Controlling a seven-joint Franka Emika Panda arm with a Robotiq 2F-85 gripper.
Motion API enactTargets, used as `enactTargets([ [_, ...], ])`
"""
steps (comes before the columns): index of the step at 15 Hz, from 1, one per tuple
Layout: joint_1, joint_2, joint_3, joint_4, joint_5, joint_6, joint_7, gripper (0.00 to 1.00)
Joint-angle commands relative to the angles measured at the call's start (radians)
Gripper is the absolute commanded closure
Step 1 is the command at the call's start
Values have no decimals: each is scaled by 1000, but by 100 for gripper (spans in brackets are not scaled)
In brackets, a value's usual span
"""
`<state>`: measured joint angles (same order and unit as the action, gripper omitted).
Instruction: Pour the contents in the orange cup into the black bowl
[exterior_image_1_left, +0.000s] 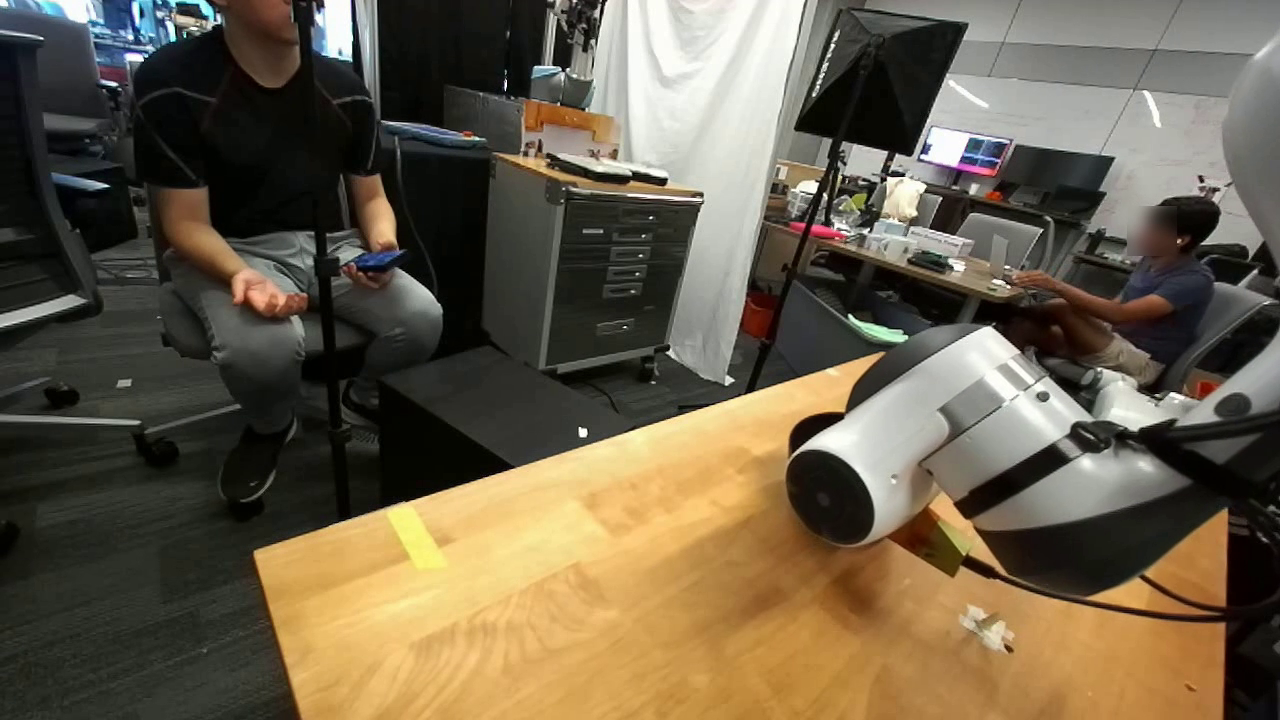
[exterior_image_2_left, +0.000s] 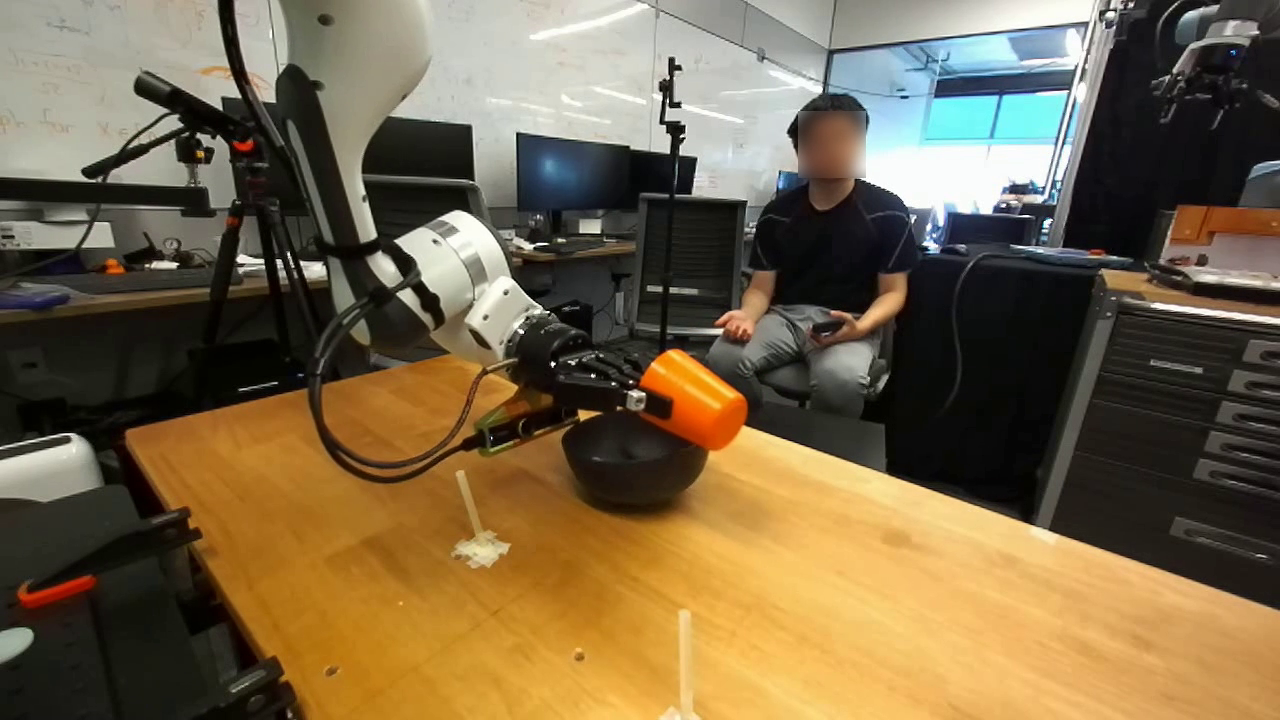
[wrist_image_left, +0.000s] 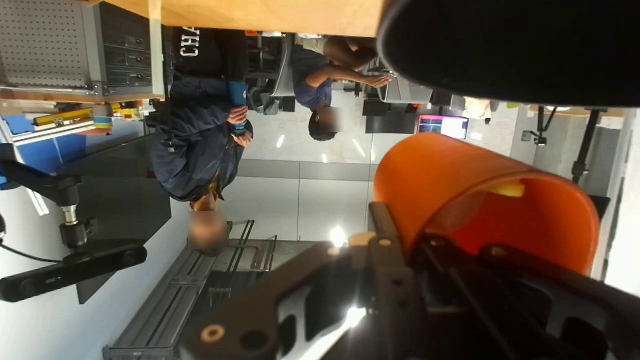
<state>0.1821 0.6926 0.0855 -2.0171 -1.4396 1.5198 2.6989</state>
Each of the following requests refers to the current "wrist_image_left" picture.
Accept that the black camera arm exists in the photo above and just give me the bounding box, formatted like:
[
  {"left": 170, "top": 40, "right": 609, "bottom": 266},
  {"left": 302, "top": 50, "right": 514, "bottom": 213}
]
[{"left": 0, "top": 142, "right": 147, "bottom": 305}]

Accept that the person in dark jacket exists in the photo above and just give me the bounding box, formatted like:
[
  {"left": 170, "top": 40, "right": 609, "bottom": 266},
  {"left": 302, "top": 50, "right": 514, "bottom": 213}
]
[{"left": 145, "top": 26, "right": 256, "bottom": 251}]

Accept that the black bowl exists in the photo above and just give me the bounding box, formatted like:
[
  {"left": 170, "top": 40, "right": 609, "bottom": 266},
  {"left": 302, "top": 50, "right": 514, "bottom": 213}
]
[{"left": 376, "top": 0, "right": 640, "bottom": 107}]

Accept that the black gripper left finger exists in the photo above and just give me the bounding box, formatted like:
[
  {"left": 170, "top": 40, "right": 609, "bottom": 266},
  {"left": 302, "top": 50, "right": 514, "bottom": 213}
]
[{"left": 177, "top": 199, "right": 436, "bottom": 360}]

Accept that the grey pegboard panel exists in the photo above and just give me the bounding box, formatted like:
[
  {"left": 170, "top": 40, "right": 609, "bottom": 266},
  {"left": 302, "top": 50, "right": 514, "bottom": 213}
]
[{"left": 0, "top": 0, "right": 92, "bottom": 88}]

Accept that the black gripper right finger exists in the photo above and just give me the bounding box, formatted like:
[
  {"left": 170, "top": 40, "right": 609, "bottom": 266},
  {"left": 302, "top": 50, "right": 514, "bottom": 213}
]
[{"left": 415, "top": 235, "right": 640, "bottom": 360}]

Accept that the yellow green small piece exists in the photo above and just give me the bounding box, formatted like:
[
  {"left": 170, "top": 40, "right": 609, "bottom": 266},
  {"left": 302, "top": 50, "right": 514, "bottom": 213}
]
[{"left": 488, "top": 179, "right": 528, "bottom": 199}]

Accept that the colourful monitor screen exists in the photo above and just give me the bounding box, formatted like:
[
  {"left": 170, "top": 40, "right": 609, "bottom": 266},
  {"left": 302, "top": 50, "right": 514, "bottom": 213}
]
[{"left": 418, "top": 112, "right": 467, "bottom": 140}]

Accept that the orange plastic cup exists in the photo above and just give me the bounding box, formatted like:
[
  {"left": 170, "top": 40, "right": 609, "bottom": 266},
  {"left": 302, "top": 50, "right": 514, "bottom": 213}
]
[{"left": 369, "top": 129, "right": 601, "bottom": 275}]

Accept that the person in blue shirt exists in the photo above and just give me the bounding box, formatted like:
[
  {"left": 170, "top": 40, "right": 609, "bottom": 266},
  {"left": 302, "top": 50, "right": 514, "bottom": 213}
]
[{"left": 287, "top": 35, "right": 396, "bottom": 143}]

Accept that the grey metal rack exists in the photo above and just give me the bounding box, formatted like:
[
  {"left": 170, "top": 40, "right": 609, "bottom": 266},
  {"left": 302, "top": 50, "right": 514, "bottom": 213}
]
[{"left": 102, "top": 218, "right": 315, "bottom": 360}]

